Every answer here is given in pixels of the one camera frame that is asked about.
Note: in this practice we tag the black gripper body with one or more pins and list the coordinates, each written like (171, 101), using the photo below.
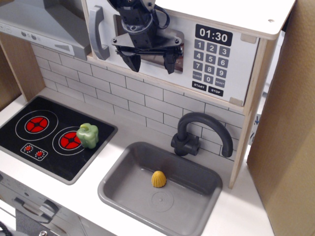
(147, 38)

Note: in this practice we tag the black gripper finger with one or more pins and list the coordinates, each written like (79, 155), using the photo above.
(169, 62)
(132, 60)

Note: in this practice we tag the white toy microwave door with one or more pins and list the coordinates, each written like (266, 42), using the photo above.
(217, 60)

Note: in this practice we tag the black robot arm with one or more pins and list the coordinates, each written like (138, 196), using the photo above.
(138, 10)

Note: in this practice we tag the white wooden microwave cabinet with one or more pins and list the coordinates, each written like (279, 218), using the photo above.
(163, 103)

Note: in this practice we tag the grey toy range hood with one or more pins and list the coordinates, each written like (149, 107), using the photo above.
(46, 23)

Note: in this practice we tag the green toy bell pepper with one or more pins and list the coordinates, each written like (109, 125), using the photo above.
(88, 135)

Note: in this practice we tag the dark grey toy faucet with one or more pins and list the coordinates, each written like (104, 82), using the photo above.
(185, 143)

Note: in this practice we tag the black toy stovetop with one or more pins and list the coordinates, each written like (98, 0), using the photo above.
(43, 135)

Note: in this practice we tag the yellow toy corn piece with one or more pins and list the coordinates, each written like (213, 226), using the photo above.
(158, 179)

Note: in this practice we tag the grey toy sink basin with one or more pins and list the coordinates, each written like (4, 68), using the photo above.
(181, 208)

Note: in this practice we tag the brown cardboard box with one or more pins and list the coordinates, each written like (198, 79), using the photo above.
(282, 157)

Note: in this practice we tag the grey toy oven front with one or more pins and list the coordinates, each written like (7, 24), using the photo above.
(64, 223)

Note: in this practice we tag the grey microwave door handle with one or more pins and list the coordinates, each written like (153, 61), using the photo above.
(95, 18)

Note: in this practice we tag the grey oven door handle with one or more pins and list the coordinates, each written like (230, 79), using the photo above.
(43, 213)

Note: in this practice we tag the grey metal bracket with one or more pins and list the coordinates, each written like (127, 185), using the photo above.
(30, 227)

